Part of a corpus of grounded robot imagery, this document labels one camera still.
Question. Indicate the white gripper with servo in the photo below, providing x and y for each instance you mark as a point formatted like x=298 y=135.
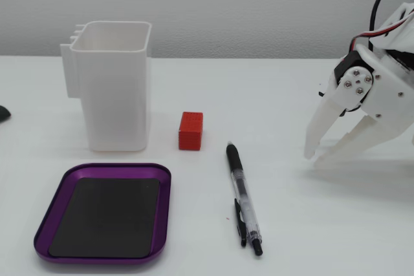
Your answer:
x=389 y=90

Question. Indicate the black clear retractable pen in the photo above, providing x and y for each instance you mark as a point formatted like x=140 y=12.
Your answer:
x=241 y=188

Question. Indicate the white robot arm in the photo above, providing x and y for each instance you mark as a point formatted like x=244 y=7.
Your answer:
x=399 y=32

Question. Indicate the white plastic pen holder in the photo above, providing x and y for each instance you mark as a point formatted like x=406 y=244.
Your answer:
x=113 y=95

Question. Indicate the red perforated block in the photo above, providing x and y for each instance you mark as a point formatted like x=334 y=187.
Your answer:
x=190 y=132

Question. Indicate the purple metal tray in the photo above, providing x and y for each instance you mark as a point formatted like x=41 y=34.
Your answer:
x=163 y=192

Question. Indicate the black rounded object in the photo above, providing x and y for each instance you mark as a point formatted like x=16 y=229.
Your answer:
x=4 y=114

